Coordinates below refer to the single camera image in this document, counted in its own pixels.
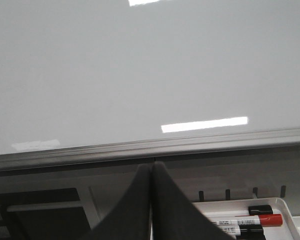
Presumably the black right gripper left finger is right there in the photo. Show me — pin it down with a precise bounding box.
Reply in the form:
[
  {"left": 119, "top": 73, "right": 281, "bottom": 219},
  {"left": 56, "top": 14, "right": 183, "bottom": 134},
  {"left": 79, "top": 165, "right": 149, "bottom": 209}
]
[{"left": 81, "top": 164, "right": 151, "bottom": 240}]

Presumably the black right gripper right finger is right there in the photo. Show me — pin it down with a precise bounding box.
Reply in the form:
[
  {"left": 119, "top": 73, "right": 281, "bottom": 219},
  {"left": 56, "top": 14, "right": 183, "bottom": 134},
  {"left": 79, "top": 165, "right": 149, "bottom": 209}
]
[{"left": 151, "top": 162, "right": 233, "bottom": 240}]

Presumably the red capped white marker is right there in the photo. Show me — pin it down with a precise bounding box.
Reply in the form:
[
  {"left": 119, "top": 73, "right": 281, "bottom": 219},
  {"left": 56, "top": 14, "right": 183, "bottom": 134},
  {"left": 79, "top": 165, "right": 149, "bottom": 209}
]
[{"left": 208, "top": 214, "right": 283, "bottom": 227}]

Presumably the white plastic marker tray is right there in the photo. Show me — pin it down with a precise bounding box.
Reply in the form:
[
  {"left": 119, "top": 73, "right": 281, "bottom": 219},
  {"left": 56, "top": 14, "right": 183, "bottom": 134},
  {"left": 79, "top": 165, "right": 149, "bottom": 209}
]
[{"left": 194, "top": 197, "right": 300, "bottom": 240}]

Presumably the white whiteboard with frame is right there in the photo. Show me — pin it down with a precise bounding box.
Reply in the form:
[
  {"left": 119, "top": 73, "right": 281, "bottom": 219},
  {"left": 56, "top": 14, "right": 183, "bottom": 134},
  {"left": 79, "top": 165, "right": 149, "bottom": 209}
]
[{"left": 0, "top": 0, "right": 300, "bottom": 171}]

